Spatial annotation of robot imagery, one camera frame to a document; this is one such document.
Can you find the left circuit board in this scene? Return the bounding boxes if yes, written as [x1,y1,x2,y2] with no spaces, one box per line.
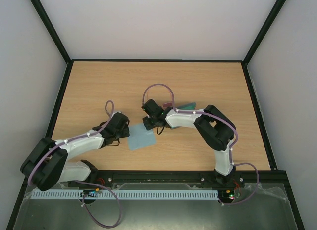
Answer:
[79,188,102,198]

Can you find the right circuit board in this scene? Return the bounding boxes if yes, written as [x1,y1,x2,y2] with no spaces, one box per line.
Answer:
[218,188,241,204]

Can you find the light blue cable duct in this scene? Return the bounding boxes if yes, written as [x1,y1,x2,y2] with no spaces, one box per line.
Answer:
[30,189,218,200]

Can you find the grey-green glasses case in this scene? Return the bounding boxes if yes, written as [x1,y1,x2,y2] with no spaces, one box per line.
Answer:
[165,102,199,129]

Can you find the pink sunglasses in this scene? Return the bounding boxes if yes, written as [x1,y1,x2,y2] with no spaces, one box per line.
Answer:
[163,102,173,108]

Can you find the blue cleaning cloth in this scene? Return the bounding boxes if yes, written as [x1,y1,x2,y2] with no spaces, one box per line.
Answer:
[127,123,156,150]

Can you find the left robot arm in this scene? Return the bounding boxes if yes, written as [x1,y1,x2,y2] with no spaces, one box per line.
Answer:
[20,112,129,191]

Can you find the black aluminium front rail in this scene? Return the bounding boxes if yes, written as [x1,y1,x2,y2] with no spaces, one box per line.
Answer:
[59,169,288,188]

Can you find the black cage frame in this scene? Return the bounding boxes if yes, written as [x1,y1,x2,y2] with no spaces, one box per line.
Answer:
[6,0,305,230]

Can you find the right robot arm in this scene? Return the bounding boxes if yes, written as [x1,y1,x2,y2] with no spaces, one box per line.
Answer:
[142,99,236,187]

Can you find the circuit board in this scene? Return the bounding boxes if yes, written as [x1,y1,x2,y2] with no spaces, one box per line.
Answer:
[79,188,102,198]
[218,188,241,204]

